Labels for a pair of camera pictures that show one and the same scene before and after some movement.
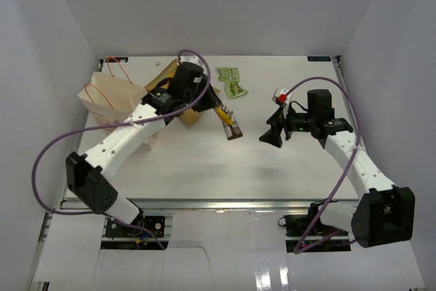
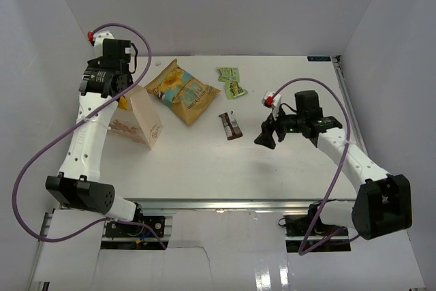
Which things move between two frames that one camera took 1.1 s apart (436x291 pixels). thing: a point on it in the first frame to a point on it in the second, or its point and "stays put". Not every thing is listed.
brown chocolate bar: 232,131 stays put
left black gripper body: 193,96 to 95,63
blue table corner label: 319,58 stays put
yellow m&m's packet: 224,116 to 122,103
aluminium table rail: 212,204 stays put
